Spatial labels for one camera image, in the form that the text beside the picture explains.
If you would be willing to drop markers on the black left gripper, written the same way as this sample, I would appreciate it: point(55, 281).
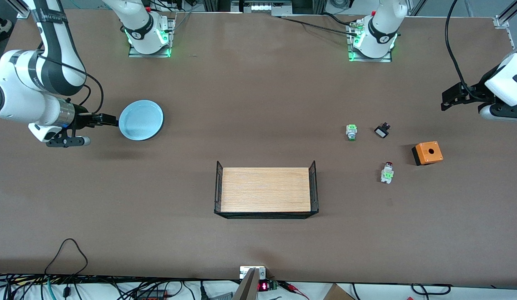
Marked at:
point(476, 91)

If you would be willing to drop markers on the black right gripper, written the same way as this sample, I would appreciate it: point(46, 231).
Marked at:
point(81, 118)

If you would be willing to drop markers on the light blue round plate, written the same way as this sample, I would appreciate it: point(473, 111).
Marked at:
point(141, 121)

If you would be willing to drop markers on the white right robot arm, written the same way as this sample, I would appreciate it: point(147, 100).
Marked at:
point(16, 96)

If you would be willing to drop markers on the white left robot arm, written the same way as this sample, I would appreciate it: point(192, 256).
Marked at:
point(383, 25)

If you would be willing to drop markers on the black square white-faced push button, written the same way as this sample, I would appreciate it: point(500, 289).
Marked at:
point(382, 132)

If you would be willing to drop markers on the wooden tray with black sides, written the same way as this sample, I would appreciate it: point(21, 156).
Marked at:
point(264, 189)

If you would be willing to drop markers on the aluminium profile bar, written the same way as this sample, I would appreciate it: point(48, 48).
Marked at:
point(247, 289)

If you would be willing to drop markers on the brown cardboard piece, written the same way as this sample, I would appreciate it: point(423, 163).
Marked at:
point(337, 293)

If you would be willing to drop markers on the red digit display module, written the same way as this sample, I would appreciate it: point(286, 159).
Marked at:
point(264, 286)

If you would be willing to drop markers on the orange button enclosure box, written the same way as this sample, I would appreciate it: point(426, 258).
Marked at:
point(428, 151)

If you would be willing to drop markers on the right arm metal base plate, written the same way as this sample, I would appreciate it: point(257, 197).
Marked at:
point(150, 55)

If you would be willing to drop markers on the aluminium corner frame profile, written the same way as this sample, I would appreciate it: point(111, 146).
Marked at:
point(508, 12)

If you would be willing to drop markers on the green push button switch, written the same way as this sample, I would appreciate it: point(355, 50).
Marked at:
point(351, 131)

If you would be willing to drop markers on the silver metal bracket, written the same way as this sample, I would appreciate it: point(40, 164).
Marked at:
point(244, 271)

